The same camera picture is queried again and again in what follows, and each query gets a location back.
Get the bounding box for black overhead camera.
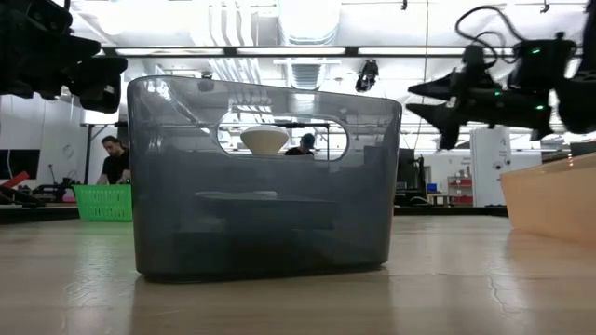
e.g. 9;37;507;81
355;59;380;93

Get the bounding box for green plastic bin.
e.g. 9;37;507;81
71;183;134;223

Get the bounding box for red bar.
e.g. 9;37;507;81
0;170;31;190

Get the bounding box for person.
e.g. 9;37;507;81
96;135;132;186
284;132;318;157

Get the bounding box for white light bulb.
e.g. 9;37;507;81
238;124;291;156

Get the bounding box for white cabinet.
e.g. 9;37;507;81
468;126;513;208

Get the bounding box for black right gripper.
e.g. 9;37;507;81
404;68;513;151

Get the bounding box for red storage shelf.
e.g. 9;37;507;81
446;175;474;207

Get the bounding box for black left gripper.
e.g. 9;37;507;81
0;0;129;114

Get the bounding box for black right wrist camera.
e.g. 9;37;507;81
462;44;486;72

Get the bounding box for silver ceiling duct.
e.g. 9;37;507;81
278;0;342;47

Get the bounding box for black monitor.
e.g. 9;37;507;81
0;148;41;181
398;147;416;192

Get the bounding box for orange translucent plastic bin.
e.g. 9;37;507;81
499;152;596;248

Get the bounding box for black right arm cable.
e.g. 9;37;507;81
454;5;530;64

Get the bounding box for grey translucent handled bin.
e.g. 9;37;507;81
126;74;403;283

